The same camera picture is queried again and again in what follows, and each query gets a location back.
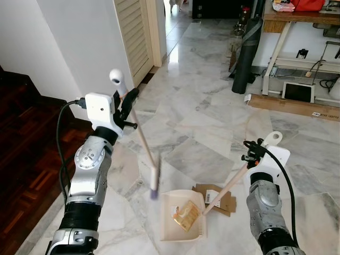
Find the wooden-handled hand broom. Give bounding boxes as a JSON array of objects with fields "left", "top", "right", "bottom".
[{"left": 109, "top": 69, "right": 162, "bottom": 200}]

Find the beige dustpan with wooden handle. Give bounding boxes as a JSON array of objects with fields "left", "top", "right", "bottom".
[{"left": 159, "top": 131, "right": 284, "bottom": 243}]

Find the long flat cardboard box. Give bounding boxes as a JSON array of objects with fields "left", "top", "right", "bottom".
[{"left": 245, "top": 93, "right": 340, "bottom": 122}]

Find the small brown cardboard piece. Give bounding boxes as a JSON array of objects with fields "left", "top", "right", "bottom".
[{"left": 192, "top": 183, "right": 237, "bottom": 217}]

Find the beige louvered door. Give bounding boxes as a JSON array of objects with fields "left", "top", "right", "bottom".
[{"left": 113, "top": 0, "right": 163, "bottom": 87}]

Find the white-framed tablet screen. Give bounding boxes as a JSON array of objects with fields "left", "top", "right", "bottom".
[{"left": 281, "top": 81, "right": 316, "bottom": 104}]

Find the black rolled mat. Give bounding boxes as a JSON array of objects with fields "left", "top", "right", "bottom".
[{"left": 232, "top": 15, "right": 265, "bottom": 95}]

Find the dark wooden staircase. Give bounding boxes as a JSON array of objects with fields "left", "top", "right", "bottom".
[{"left": 0, "top": 66, "right": 94, "bottom": 255}]

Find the black cabinet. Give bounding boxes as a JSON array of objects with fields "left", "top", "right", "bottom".
[{"left": 192, "top": 0, "right": 251, "bottom": 20}]

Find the wooden table with white legs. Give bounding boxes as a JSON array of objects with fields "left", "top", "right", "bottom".
[{"left": 262, "top": 4, "right": 340, "bottom": 97}]

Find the red bag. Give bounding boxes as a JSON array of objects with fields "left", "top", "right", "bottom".
[{"left": 290, "top": 0, "right": 326, "bottom": 12}]

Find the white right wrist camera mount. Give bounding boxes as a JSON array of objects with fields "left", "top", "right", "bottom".
[{"left": 250, "top": 146, "right": 291, "bottom": 184}]

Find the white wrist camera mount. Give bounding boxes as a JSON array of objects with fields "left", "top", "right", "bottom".
[
  {"left": 250, "top": 146, "right": 291, "bottom": 184},
  {"left": 84, "top": 93, "right": 121, "bottom": 133}
]

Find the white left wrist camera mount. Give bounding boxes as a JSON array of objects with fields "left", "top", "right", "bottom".
[{"left": 84, "top": 93, "right": 121, "bottom": 133}]

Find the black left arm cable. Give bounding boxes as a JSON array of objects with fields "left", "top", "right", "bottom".
[{"left": 55, "top": 98, "right": 87, "bottom": 205}]

